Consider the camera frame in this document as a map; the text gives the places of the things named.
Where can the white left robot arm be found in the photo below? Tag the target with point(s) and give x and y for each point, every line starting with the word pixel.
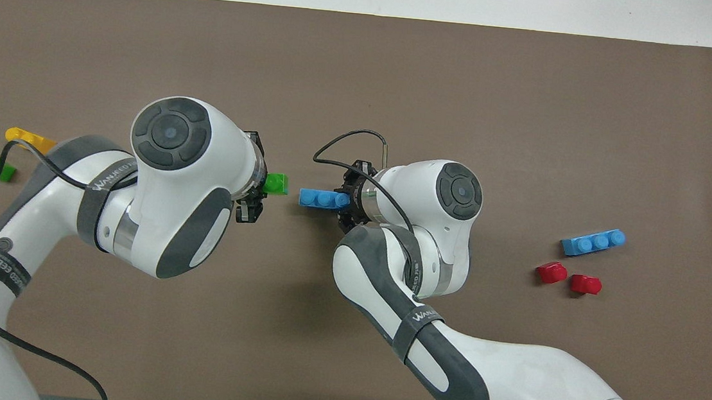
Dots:
pixel 162 209

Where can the brown paper table mat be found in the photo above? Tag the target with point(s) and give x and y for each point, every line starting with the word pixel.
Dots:
pixel 468 94

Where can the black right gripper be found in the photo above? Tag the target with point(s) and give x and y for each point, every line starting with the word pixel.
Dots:
pixel 355 197

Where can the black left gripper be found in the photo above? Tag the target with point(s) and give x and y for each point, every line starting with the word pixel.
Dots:
pixel 265 165

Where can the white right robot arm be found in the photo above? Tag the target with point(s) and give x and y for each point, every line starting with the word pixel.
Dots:
pixel 508 381

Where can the yellow two-stud toy brick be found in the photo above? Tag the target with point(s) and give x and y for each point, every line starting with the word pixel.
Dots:
pixel 23 135

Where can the blue three-stud toy brick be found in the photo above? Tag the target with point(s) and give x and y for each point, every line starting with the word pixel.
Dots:
pixel 321 198
pixel 593 242

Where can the red single-stud toy brick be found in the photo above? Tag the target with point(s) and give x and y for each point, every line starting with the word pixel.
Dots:
pixel 552 272
pixel 586 284

